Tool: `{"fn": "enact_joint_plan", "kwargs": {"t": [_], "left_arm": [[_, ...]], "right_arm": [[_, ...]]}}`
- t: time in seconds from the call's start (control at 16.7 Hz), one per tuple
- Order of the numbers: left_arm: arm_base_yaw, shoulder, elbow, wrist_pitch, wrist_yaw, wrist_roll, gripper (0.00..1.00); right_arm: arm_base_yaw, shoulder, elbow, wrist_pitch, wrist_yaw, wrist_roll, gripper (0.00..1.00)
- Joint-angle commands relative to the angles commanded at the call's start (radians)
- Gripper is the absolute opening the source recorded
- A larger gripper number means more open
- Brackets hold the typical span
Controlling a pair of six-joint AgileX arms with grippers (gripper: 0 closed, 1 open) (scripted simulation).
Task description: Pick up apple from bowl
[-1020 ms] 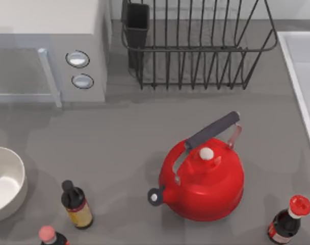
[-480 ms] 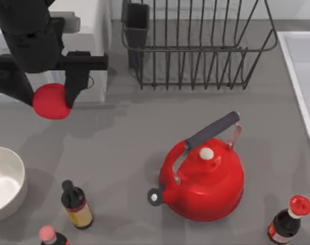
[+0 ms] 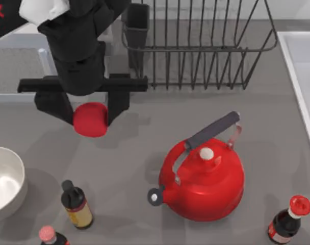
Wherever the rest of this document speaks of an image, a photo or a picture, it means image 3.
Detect dark wire dish rack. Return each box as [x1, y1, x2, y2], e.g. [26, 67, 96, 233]
[121, 0, 278, 90]

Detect white sink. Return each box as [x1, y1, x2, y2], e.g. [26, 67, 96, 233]
[276, 31, 310, 172]

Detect dark bottle with pink cap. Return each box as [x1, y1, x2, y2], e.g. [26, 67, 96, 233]
[38, 225, 71, 245]

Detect red round dish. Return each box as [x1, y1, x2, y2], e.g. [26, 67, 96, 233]
[72, 102, 110, 139]

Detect white bowl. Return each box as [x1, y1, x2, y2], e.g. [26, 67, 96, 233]
[0, 146, 29, 223]

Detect red kettle with black handle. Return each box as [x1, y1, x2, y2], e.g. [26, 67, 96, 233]
[147, 111, 245, 223]

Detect dark bottle with yellow label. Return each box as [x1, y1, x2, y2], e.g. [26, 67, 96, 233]
[61, 179, 94, 230]

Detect dark grey utensil holder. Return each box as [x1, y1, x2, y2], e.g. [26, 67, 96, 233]
[125, 3, 150, 70]

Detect pale tray with grey mat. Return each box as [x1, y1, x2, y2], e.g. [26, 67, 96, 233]
[0, 33, 59, 103]

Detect dark bottle with red cap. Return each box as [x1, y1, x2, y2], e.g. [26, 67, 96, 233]
[267, 194, 310, 245]

